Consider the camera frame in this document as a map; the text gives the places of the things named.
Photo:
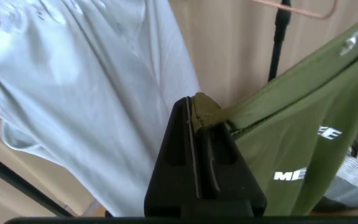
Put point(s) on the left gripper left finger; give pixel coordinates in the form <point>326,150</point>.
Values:
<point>172,174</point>

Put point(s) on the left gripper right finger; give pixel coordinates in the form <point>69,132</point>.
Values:
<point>232,183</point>

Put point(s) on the green garment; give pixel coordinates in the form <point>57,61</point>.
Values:
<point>284,130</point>

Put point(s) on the pale grey shorts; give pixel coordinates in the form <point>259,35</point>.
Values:
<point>89,93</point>

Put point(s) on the pink clothes hanger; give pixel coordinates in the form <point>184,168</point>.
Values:
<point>322,14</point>

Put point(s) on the black clothes rack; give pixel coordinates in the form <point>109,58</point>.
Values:
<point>280,37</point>

